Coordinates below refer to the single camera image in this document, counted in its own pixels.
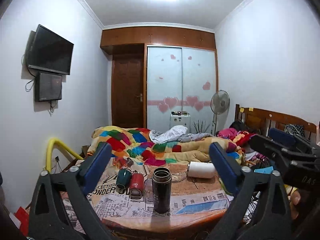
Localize black thermos bottle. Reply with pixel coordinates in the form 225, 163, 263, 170
151, 167, 172, 213

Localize white thermos cup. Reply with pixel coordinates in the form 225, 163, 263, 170
187, 161, 215, 179

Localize dark green cup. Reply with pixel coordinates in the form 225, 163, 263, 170
116, 168, 132, 193

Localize red cup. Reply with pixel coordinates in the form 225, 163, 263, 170
129, 172, 144, 199

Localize clear glass cup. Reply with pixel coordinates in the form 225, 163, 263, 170
144, 178, 153, 204

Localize wooden headboard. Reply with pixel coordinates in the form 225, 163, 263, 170
234, 104, 316, 141

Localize standing electric fan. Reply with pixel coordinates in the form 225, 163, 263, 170
210, 90, 230, 135

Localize white grey crumpled cloth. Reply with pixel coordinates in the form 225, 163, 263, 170
149, 125, 213, 144

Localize white small cabinet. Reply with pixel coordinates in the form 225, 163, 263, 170
170, 111, 191, 131

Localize colourful patchwork quilt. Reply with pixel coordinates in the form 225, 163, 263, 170
87, 126, 244, 166

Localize white sliding wardrobe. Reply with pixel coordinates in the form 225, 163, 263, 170
146, 46, 216, 133

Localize small black monitor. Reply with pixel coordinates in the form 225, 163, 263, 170
34, 72, 62, 102

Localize brown wooden door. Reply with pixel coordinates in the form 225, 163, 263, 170
111, 54, 143, 128

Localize yellow bed rail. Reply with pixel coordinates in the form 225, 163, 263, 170
44, 138, 84, 173

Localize wall mounted television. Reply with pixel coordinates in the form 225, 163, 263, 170
26, 24, 74, 75

